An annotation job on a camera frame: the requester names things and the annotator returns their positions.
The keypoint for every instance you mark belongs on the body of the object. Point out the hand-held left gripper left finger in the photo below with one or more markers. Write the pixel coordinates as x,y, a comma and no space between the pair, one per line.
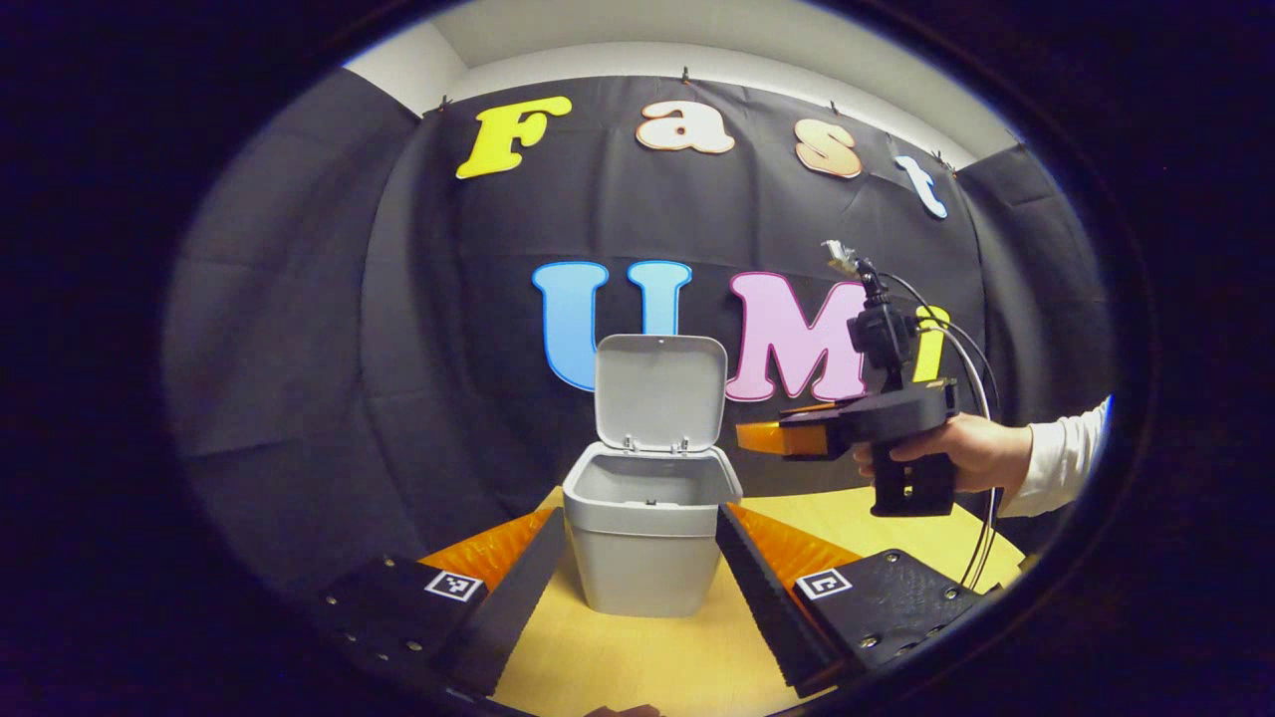
518,607

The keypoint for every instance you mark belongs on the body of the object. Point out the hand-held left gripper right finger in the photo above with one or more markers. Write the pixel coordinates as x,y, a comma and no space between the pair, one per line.
767,617

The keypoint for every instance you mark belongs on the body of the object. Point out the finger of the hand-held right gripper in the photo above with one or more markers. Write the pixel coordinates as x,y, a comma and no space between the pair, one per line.
812,409
787,439

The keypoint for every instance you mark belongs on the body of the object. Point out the white desktop garbage bin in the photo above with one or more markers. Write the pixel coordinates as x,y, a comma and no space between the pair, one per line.
642,558

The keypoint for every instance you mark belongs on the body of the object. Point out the wooden desktop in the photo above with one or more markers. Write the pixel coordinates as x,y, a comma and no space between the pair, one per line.
647,667

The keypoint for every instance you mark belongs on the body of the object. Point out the black backdrop cloth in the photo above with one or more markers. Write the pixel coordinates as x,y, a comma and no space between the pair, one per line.
299,349

